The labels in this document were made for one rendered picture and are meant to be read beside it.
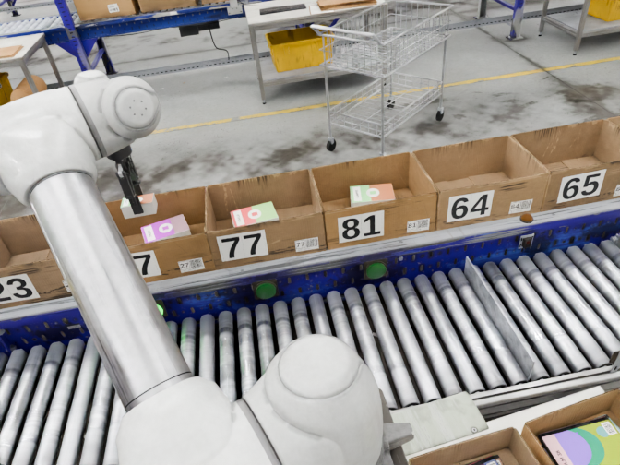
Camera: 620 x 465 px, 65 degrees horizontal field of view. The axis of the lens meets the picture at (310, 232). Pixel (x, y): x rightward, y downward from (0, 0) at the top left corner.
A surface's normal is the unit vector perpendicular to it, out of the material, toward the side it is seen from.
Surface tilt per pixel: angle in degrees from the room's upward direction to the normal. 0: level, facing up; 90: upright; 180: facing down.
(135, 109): 72
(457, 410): 0
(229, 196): 90
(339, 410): 60
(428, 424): 0
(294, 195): 90
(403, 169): 89
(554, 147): 89
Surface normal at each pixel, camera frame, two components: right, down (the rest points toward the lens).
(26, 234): 0.17, 0.60
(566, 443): -0.10, -0.78
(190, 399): 0.44, -0.66
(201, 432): 0.22, -0.55
